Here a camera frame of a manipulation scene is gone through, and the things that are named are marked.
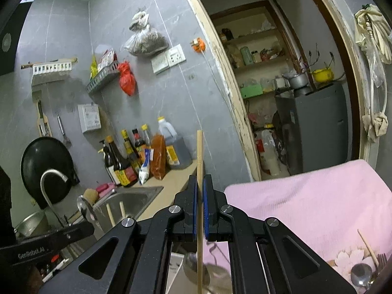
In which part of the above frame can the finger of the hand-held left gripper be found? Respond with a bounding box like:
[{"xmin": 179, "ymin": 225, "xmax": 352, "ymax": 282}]
[{"xmin": 56, "ymin": 220, "xmax": 95, "ymax": 246}]

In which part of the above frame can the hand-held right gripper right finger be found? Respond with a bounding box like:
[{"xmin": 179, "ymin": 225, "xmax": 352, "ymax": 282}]
[{"xmin": 204, "ymin": 174, "xmax": 358, "ymax": 294}]

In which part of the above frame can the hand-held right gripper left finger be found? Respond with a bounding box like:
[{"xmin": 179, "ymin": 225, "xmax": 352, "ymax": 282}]
[{"xmin": 40, "ymin": 174, "xmax": 198, "ymax": 294}]

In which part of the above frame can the black-handled metal spoon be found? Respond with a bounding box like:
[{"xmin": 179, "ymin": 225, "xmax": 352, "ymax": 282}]
[{"xmin": 183, "ymin": 252, "xmax": 212, "ymax": 286}]

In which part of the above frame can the white plastic utensil holder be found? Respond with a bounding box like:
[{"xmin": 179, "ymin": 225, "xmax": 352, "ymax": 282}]
[{"xmin": 169, "ymin": 251, "xmax": 186, "ymax": 286}]

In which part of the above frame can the person's left hand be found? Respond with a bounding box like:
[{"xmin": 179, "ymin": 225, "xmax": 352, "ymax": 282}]
[{"xmin": 28, "ymin": 266, "xmax": 45, "ymax": 294}]

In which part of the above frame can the steel basin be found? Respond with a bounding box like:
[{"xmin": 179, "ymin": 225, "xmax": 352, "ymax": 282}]
[{"xmin": 13, "ymin": 209, "xmax": 51, "ymax": 240}]

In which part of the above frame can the pink dish cloth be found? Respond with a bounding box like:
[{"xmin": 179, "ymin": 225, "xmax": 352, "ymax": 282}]
[{"xmin": 96, "ymin": 183, "xmax": 117, "ymax": 196}]

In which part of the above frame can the steel sink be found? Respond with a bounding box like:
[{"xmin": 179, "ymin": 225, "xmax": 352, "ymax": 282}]
[{"xmin": 91, "ymin": 185, "xmax": 165, "ymax": 221}]

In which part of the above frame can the metal faucet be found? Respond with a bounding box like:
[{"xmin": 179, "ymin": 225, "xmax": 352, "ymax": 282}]
[{"xmin": 40, "ymin": 169, "xmax": 70, "ymax": 226}]

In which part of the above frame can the orange seasoning packet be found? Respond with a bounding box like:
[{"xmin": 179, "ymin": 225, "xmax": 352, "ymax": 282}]
[{"xmin": 150, "ymin": 133, "xmax": 168, "ymax": 181}]

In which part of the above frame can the dark oil jug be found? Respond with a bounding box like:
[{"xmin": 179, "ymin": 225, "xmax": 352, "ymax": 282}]
[{"xmin": 157, "ymin": 116, "xmax": 193, "ymax": 169}]

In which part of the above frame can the white and blue packet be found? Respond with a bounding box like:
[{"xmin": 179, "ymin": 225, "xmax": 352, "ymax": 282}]
[{"xmin": 138, "ymin": 148, "xmax": 154, "ymax": 185}]

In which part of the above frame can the dark pump bottle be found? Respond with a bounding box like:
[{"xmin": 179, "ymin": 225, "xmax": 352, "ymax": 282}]
[{"xmin": 98, "ymin": 140, "xmax": 119, "ymax": 186}]

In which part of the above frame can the large soy sauce bottle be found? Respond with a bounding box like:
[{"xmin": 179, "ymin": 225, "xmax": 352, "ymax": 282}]
[{"xmin": 105, "ymin": 135, "xmax": 138, "ymax": 187}]

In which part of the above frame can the black wok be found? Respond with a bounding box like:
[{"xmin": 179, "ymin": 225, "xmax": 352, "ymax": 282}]
[{"xmin": 20, "ymin": 137, "xmax": 80, "ymax": 205}]

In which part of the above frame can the white plastic jug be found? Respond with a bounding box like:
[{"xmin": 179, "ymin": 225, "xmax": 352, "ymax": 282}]
[{"xmin": 260, "ymin": 128, "xmax": 281, "ymax": 177}]

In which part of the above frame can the red-capped sauce bottle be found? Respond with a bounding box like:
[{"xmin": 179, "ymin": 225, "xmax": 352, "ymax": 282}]
[{"xmin": 132, "ymin": 128, "xmax": 147, "ymax": 160}]

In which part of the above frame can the clear yellow-capped bottle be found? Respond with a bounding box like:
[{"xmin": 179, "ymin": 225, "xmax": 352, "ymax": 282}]
[{"xmin": 141, "ymin": 124, "xmax": 153, "ymax": 149}]

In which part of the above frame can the yellow-capped sauce bottle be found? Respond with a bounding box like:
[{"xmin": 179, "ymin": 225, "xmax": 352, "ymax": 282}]
[{"xmin": 121, "ymin": 129, "xmax": 142, "ymax": 175}]

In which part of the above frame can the pink floral cloth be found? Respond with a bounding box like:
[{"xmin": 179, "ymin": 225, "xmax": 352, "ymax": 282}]
[{"xmin": 208, "ymin": 159, "xmax": 392, "ymax": 294}]

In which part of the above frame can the hanging metal utensil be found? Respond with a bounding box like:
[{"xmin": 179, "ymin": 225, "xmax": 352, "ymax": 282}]
[{"xmin": 56, "ymin": 113, "xmax": 72, "ymax": 148}]

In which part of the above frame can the green box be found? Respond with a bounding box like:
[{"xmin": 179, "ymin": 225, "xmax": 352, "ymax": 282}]
[{"xmin": 240, "ymin": 84, "xmax": 263, "ymax": 99}]

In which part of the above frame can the grey fridge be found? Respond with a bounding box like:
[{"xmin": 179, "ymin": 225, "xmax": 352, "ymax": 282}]
[{"xmin": 274, "ymin": 82, "xmax": 353, "ymax": 176}]

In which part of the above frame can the red plastic bag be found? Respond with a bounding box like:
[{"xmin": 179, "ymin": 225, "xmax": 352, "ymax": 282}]
[{"xmin": 118, "ymin": 61, "xmax": 136, "ymax": 97}]

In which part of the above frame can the metal pot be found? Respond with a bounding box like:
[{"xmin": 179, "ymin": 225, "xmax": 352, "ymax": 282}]
[{"xmin": 283, "ymin": 70, "xmax": 308, "ymax": 89}]

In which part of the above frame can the green thermos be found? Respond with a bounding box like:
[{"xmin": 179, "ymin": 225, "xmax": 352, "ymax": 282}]
[{"xmin": 240, "ymin": 46, "xmax": 252, "ymax": 66}]

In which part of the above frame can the clear bag of dried goods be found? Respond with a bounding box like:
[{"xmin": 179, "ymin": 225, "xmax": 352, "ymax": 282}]
[{"xmin": 122, "ymin": 25, "xmax": 170, "ymax": 57}]

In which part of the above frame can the red packet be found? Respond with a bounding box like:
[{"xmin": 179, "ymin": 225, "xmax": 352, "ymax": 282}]
[{"xmin": 98, "ymin": 49, "xmax": 119, "ymax": 68}]

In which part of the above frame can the yellow bowl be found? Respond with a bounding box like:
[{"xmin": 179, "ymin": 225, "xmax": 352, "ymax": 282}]
[{"xmin": 310, "ymin": 68, "xmax": 335, "ymax": 83}]

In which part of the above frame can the wooden shelf cabinet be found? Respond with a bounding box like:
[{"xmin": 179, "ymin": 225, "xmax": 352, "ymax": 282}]
[{"xmin": 209, "ymin": 0, "xmax": 308, "ymax": 100}]

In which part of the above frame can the metal fork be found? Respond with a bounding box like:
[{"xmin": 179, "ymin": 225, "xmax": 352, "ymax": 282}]
[{"xmin": 376, "ymin": 252, "xmax": 388, "ymax": 275}]

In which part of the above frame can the knotted beige rag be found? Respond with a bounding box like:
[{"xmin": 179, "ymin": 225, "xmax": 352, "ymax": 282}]
[{"xmin": 362, "ymin": 111, "xmax": 389, "ymax": 143}]

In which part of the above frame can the black range hood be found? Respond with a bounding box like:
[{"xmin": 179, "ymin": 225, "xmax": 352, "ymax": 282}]
[{"xmin": 0, "ymin": 0, "xmax": 30, "ymax": 76}]

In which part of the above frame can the clear hanging plastic bag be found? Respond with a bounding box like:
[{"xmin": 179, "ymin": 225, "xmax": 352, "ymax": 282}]
[{"xmin": 364, "ymin": 41, "xmax": 385, "ymax": 88}]

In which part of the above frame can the white wall box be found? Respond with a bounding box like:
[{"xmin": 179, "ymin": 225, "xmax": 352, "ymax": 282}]
[{"xmin": 77, "ymin": 103, "xmax": 102, "ymax": 133}]

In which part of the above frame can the white door frame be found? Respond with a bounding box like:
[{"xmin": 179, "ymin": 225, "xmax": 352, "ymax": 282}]
[{"xmin": 176, "ymin": 0, "xmax": 381, "ymax": 182}]

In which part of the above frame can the white wall switch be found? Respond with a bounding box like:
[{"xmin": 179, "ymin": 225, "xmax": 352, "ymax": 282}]
[{"xmin": 151, "ymin": 53, "xmax": 169, "ymax": 74}]

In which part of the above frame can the grey wall shelf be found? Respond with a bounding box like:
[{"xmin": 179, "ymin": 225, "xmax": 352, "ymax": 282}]
[{"xmin": 85, "ymin": 61, "xmax": 121, "ymax": 95}]

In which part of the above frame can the white wall socket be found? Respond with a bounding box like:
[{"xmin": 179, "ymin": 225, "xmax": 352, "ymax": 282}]
[{"xmin": 166, "ymin": 44, "xmax": 187, "ymax": 67}]

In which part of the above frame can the orange wall hook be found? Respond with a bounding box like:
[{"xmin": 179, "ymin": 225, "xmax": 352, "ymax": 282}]
[{"xmin": 190, "ymin": 37, "xmax": 205, "ymax": 53}]

